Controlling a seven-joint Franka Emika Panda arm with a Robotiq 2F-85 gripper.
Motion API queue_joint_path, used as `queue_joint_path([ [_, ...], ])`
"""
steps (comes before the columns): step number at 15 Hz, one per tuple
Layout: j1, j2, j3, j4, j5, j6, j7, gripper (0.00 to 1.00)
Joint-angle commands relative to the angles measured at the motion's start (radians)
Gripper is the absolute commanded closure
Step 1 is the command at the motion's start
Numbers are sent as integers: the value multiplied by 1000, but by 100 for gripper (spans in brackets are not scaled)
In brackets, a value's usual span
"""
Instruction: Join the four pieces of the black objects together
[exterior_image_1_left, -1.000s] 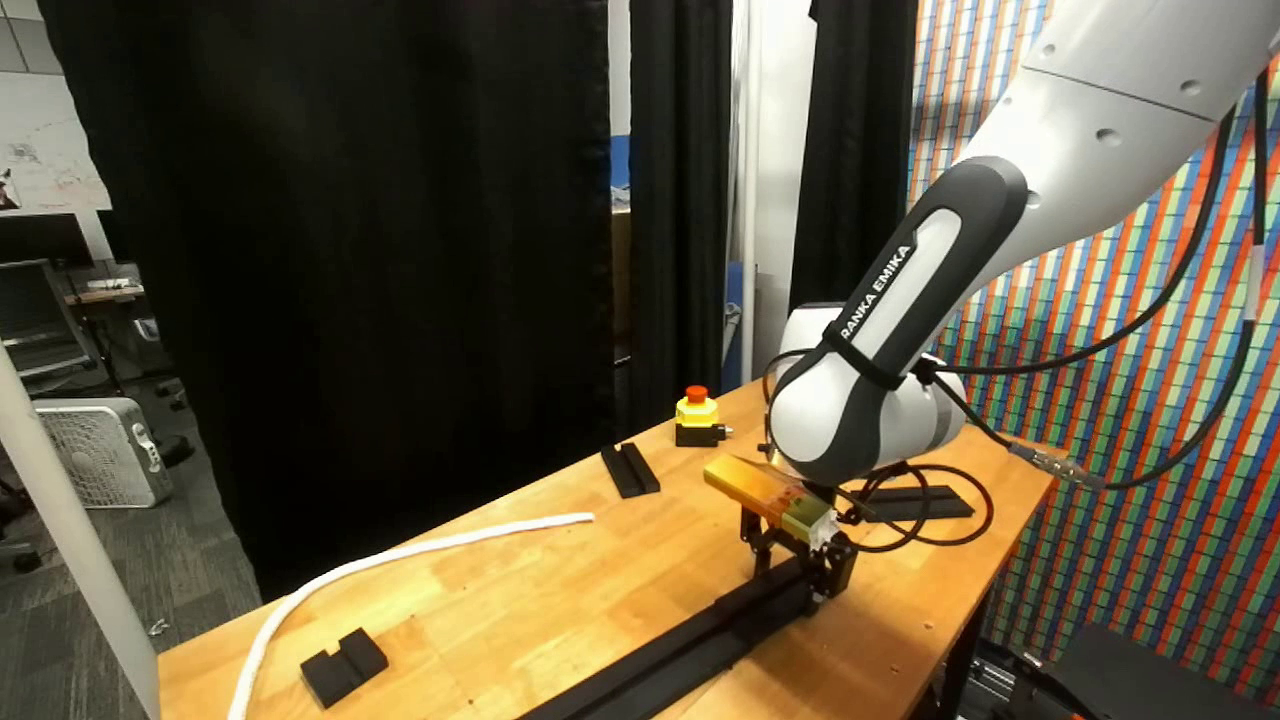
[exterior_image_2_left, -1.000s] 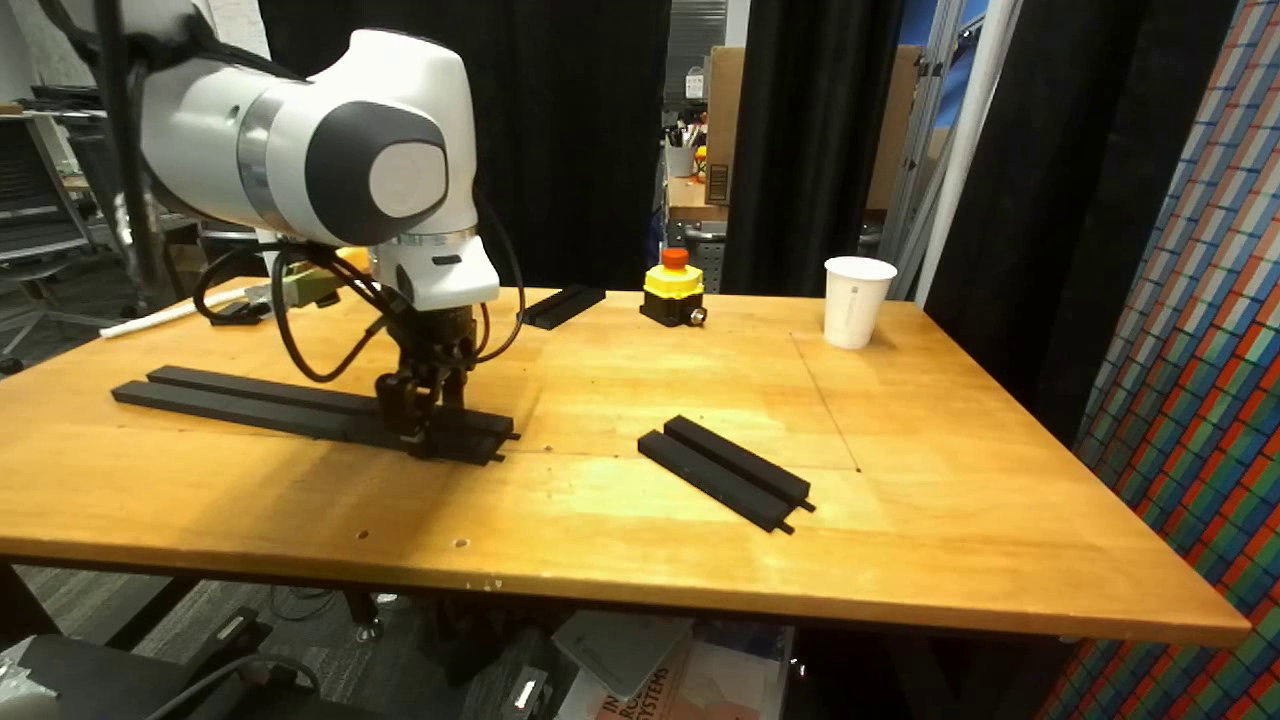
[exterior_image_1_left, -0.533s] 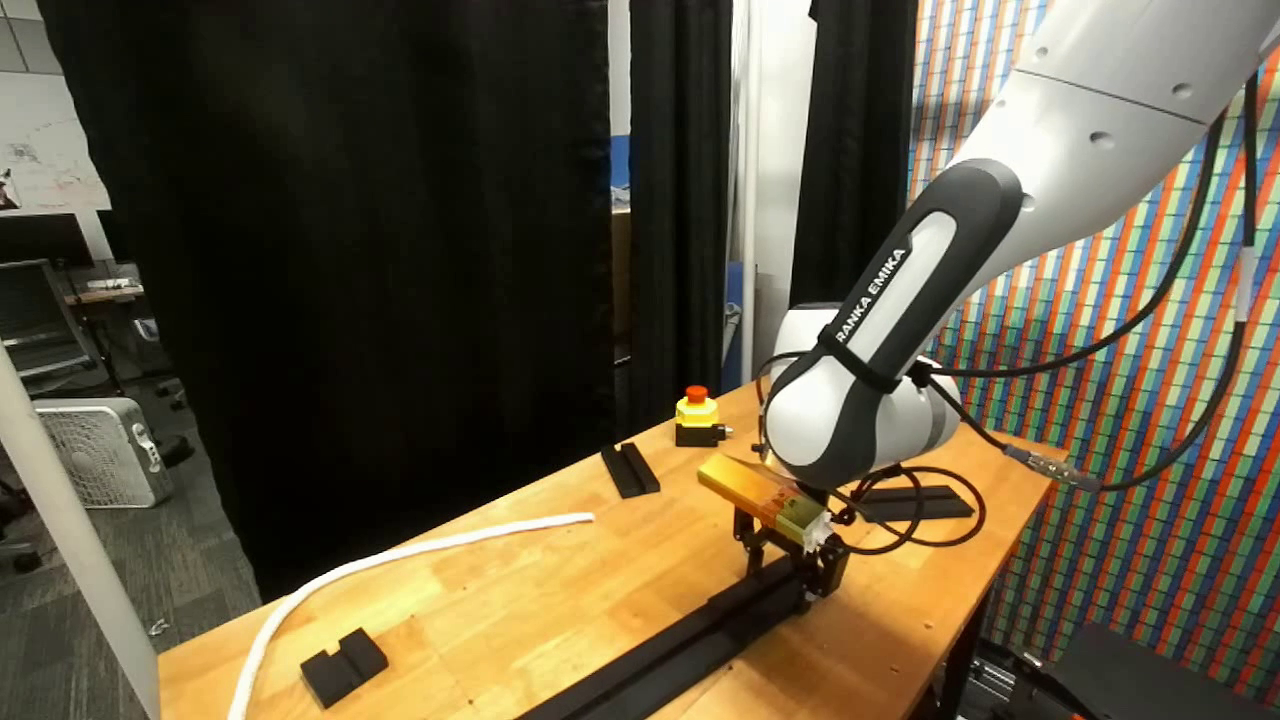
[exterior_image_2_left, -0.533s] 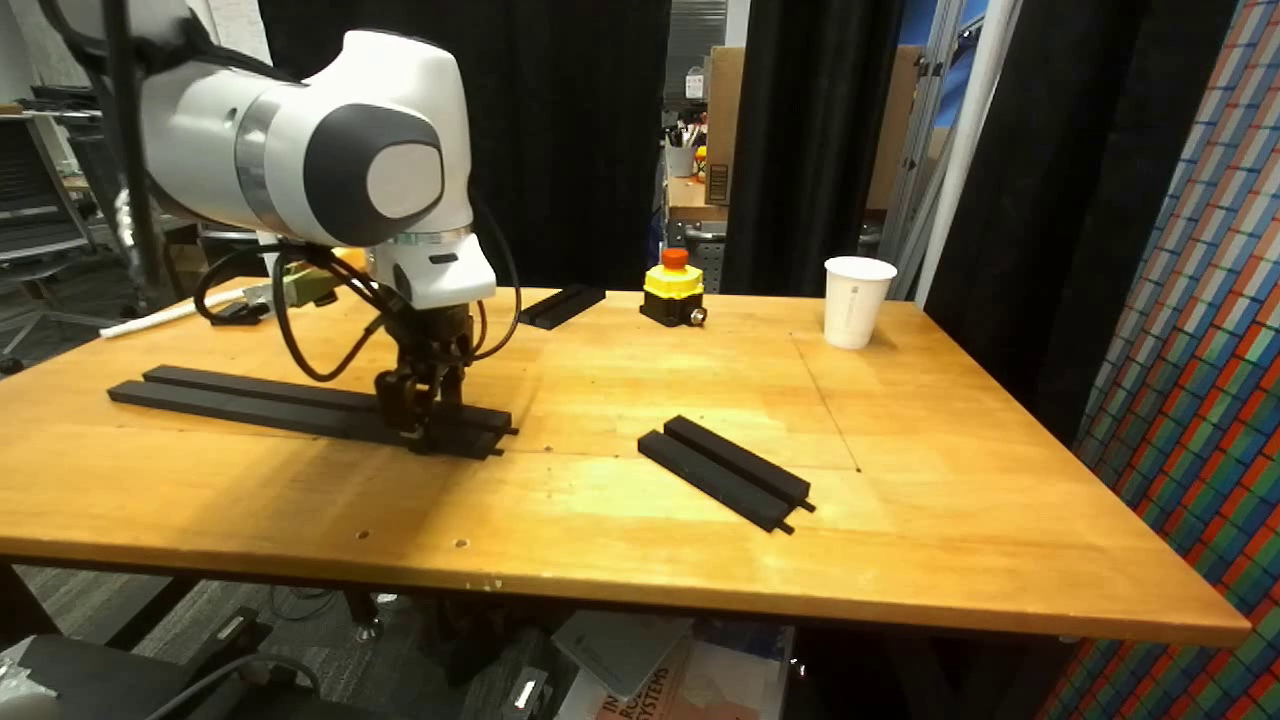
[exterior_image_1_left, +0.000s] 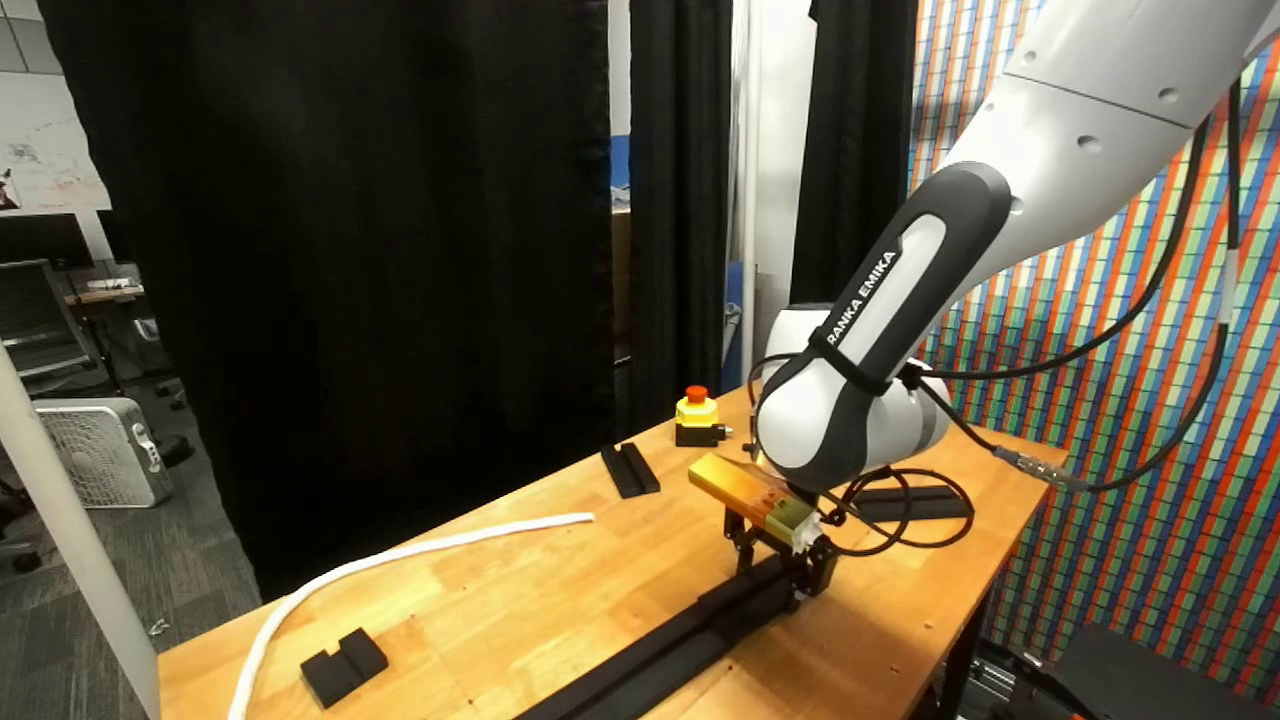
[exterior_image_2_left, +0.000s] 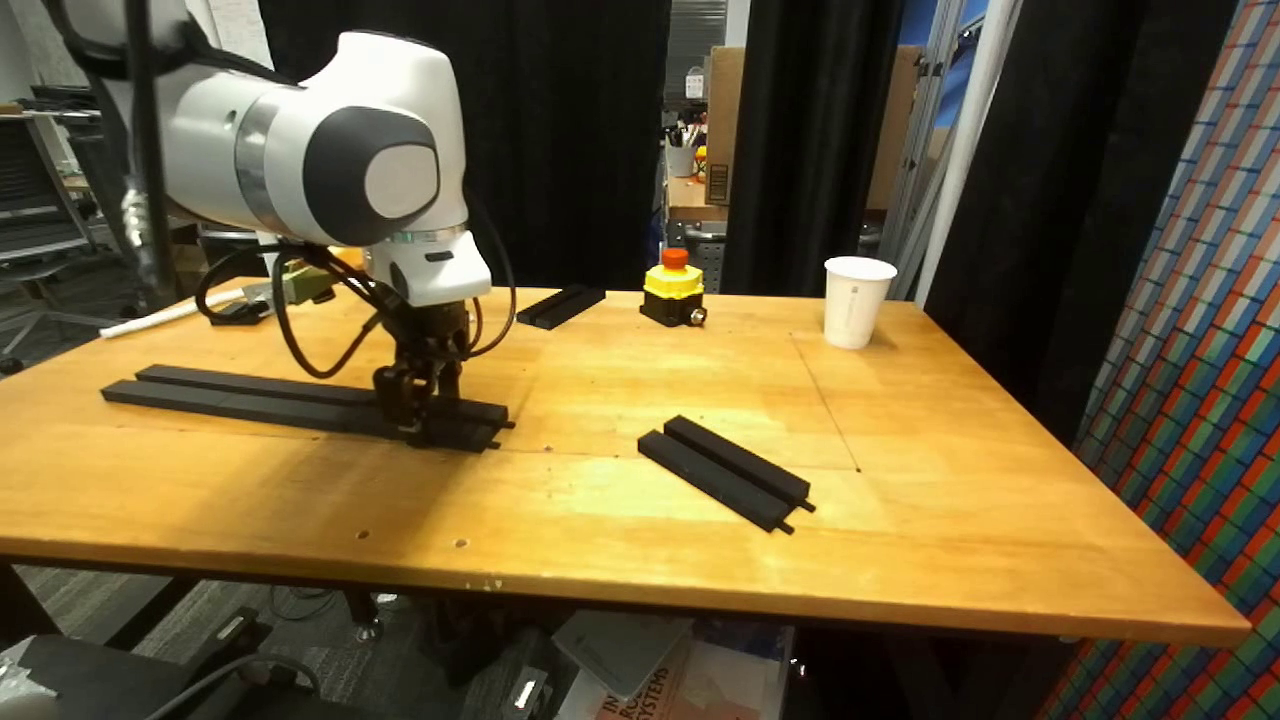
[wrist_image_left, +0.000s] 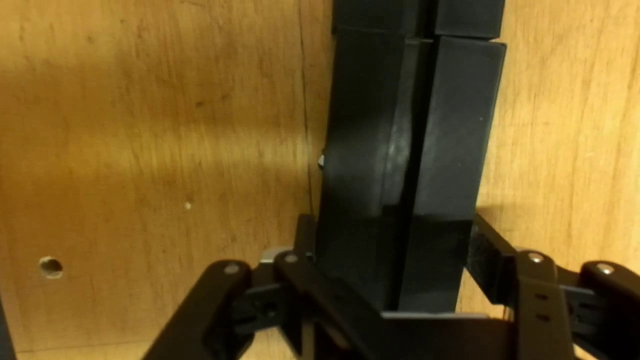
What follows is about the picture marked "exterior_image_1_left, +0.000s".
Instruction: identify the white flexible tube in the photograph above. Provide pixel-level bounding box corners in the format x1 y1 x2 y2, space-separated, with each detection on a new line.
226 508 599 720

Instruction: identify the grey computer case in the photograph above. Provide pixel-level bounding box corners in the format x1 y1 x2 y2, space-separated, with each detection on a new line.
31 393 177 515

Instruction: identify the colourful patterned wall panel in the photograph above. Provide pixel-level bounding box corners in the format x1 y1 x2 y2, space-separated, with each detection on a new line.
892 0 1280 710

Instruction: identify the white frame post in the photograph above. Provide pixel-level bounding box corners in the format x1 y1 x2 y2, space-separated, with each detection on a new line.
725 0 822 393

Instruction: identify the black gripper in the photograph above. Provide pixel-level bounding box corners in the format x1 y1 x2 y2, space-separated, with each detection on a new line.
721 500 845 610

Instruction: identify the white metal pole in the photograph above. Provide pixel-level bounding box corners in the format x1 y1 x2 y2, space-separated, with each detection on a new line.
0 339 168 720

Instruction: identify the yellow emergency stop button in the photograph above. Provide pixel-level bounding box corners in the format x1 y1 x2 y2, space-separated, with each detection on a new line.
672 379 733 451

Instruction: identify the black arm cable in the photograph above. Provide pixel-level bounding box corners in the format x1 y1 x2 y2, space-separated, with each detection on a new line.
905 110 1216 393

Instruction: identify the wide black curtain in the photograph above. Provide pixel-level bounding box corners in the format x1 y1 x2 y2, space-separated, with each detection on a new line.
38 0 617 591

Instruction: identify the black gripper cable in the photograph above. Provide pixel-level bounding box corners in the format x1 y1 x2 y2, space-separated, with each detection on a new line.
813 84 1251 558

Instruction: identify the small black grooved block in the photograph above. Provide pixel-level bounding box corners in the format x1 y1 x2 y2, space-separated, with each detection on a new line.
302 623 391 710

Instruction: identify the black controller box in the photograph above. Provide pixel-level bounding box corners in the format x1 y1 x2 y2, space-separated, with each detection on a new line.
953 641 1065 720

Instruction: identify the white desk board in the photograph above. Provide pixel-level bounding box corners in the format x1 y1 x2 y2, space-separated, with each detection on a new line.
0 73 119 264

